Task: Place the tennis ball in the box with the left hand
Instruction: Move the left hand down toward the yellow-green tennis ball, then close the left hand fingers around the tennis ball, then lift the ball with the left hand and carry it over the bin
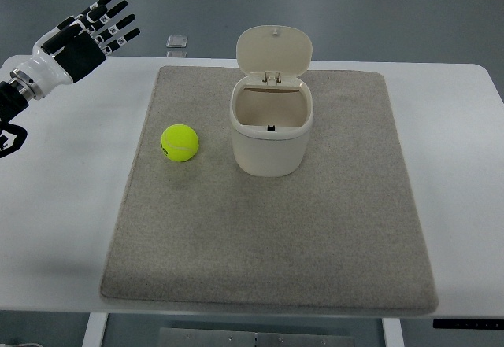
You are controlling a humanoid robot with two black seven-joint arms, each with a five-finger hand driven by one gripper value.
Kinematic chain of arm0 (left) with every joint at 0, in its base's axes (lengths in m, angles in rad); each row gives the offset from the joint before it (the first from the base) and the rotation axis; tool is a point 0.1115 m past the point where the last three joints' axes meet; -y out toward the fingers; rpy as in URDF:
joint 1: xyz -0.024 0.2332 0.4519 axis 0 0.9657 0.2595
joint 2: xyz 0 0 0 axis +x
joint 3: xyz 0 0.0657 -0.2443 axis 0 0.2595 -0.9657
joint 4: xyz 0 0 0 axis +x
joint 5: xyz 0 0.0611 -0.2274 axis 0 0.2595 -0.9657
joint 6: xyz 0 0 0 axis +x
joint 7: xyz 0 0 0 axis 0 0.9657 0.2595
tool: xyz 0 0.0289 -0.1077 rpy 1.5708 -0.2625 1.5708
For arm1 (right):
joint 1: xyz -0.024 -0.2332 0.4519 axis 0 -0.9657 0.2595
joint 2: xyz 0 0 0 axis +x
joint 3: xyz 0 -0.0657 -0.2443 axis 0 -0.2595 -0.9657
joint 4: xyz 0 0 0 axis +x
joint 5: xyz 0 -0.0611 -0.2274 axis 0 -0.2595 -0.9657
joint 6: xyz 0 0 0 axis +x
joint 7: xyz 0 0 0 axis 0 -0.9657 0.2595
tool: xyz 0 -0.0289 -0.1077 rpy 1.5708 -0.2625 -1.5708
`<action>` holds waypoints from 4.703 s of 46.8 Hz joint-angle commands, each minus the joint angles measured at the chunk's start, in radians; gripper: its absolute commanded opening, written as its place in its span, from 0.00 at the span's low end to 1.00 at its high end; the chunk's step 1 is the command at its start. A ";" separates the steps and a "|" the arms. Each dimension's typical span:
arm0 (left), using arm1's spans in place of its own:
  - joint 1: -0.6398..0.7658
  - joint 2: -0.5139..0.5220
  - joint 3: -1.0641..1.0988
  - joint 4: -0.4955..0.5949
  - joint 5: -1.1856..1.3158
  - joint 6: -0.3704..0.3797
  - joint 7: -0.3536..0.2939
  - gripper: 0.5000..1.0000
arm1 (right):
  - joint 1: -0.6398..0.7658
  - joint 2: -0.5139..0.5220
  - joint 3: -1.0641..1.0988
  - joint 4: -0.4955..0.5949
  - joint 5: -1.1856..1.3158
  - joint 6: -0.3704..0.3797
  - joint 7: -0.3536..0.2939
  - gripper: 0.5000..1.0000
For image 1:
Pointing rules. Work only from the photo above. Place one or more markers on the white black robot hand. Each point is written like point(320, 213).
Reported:
point(68, 53)

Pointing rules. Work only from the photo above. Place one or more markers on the black table control panel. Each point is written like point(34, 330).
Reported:
point(468, 324)

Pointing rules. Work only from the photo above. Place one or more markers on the white table leg right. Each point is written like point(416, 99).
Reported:
point(392, 332)

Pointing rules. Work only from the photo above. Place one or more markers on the beige bin with flip lid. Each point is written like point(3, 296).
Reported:
point(271, 108)

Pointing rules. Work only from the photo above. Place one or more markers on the white table leg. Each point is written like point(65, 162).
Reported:
point(95, 330)
point(392, 332)

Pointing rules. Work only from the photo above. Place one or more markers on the white table leg left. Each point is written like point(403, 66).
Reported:
point(95, 330)

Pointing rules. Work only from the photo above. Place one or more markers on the yellow tennis ball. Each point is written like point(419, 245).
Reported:
point(179, 142)

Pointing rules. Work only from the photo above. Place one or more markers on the grey felt mat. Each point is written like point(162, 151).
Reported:
point(340, 234)

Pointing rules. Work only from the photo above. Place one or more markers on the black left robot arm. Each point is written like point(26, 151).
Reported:
point(14, 136)

